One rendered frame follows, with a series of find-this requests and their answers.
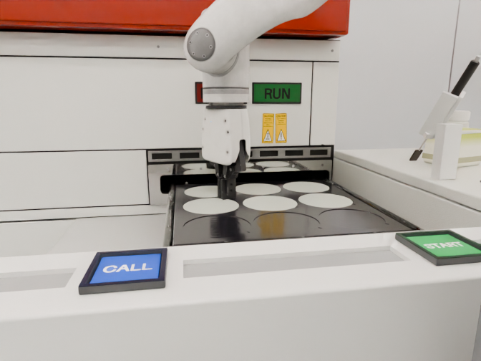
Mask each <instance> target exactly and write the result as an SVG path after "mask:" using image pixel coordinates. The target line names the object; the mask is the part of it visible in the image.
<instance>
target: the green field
mask: <svg viewBox="0 0 481 361"><path fill-rule="evenodd" d="M300 89H301V85H273V84H254V102H300Z"/></svg>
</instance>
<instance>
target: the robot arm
mask: <svg viewBox="0 0 481 361"><path fill-rule="evenodd" d="M326 1H328V0H215V1H214V2H213V3H212V4H211V5H210V6H209V7H208V8H207V9H205V10H203V11H202V13H201V16H200V17H199V18H198V19H197V20H196V21H195V22H194V24H193V25H192V26H191V28H190V29H189V30H188V33H187V34H186V36H185V40H184V44H183V51H184V55H185V58H186V59H187V61H188V62H189V63H190V65H191V66H193V67H194V68H195V69H197V70H199V71H201V72H203V102H209V105H206V106H205V112H204V116H203V133H202V156H203V158H204V159H205V160H208V161H209V163H210V164H211V165H213V166H214V167H215V174H216V177H217V178H218V198H221V199H222V200H226V199H230V198H235V197H236V178H237V177H238V173H239V172H242V171H246V163H247V162H248V161H249V159H250V152H251V139H250V127H249V119H248V111H247V106H245V105H243V103H244V102H249V75H250V43H251V42H252V41H253V40H255V39H256V38H258V37H259V36H260V35H262V34H264V33H265V32H267V31H268V30H270V29H272V28H274V27H276V26H278V25H279V24H282V23H284V22H286V21H290V20H292V19H299V18H303V17H305V16H308V15H309V14H311V13H312V12H313V11H315V10H317V9H318V8H319V7H320V6H321V5H322V4H324V3H325V2H326Z"/></svg>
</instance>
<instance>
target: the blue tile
mask: <svg viewBox="0 0 481 361"><path fill-rule="evenodd" d="M161 261H162V255H161V254H144V255H133V256H112V257H103V258H102V260H101V262H100V263H99V266H98V267H97V270H96V272H95V273H94V276H93V277H92V280H91V282H90V284H91V283H101V282H111V281H129V280H138V279H156V278H160V267H161Z"/></svg>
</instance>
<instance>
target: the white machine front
mask: <svg viewBox="0 0 481 361"><path fill-rule="evenodd" d="M184 40H185V36H167V35H141V34H90V33H64V32H13V31H0V222H1V221H30V220H44V219H59V218H88V217H103V216H131V215H146V214H161V213H166V211H167V204H165V205H150V191H149V178H148V165H149V164H150V163H198V162H209V161H208V160H192V161H165V162H148V153H147V152H148V151H164V150H202V133H203V116H204V112H205V106H206V105H209V102H197V84H202V83H203V72H201V71H199V70H197V69H195V68H194V67H193V66H191V65H190V63H189V62H188V61H187V59H186V58H185V55H184V51H183V44H184ZM340 44H341V41H340V40H321V39H270V38H256V39H255V40H253V41H252V42H251V43H250V75H249V102H244V103H243V105H245V106H247V111H248V119H249V127H250V139H251V149H260V148H325V147H331V157H325V158H271V159H249V161H251V160H303V159H330V160H332V167H331V180H332V172H333V159H334V143H335V131H336V107H337V94H338V81H339V57H340ZM254 84H273V85H301V89H300V102H254ZM263 113H274V129H273V143H262V126H263ZM276 113H287V143H276Z"/></svg>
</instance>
